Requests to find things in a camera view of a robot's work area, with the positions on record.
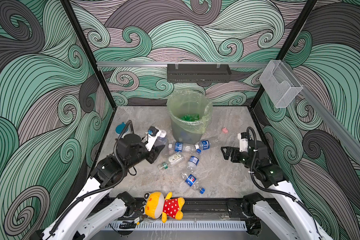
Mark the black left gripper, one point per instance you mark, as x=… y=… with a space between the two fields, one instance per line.
x=154 y=153

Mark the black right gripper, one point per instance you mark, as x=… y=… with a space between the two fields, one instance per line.
x=237 y=152

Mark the small bottle blue white label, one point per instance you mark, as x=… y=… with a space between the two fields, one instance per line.
x=194 y=160

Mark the green soda bottle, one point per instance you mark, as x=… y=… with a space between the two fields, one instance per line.
x=190 y=117

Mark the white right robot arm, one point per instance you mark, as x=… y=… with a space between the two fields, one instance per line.
x=284 y=213

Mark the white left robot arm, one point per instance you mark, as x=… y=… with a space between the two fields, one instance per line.
x=76 y=221

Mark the grey mesh waste bin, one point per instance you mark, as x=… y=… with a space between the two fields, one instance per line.
x=189 y=126

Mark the green plastic bin liner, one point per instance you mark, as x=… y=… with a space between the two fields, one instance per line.
x=195 y=117

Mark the clear bottle blue chinese label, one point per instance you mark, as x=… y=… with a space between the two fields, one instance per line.
x=207 y=144

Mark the clear bottle white green label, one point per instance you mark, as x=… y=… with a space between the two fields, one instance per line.
x=172 y=160

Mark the clear bottle blue label middle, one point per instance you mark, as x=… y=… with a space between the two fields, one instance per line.
x=178 y=147

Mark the white jar teal lid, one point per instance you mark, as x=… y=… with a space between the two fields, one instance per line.
x=120 y=127

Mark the pepsi label clear bottle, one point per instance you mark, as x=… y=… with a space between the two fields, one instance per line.
x=192 y=181

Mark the yellow plush toy red dress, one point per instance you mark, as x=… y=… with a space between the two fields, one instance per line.
x=156 y=205

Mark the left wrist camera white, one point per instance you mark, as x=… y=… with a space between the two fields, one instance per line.
x=151 y=137

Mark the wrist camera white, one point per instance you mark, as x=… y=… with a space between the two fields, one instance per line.
x=243 y=142
x=151 y=137

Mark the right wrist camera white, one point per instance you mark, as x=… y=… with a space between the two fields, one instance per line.
x=243 y=142

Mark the white cable duct front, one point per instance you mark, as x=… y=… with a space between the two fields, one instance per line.
x=191 y=226

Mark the black wall shelf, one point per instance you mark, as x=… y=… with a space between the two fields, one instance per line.
x=198 y=74

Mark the clear acrylic wall box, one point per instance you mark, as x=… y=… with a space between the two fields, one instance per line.
x=280 y=83

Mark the aluminium rail back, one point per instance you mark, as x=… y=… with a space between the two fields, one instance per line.
x=154 y=64

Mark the aluminium rail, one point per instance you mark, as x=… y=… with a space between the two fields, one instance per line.
x=154 y=64
x=335 y=102

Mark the aluminium rail right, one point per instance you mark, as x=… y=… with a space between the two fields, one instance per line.
x=335 y=102

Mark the black corner frame post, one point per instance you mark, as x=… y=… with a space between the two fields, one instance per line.
x=294 y=15

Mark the black left corner post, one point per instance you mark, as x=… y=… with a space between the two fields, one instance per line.
x=88 y=52

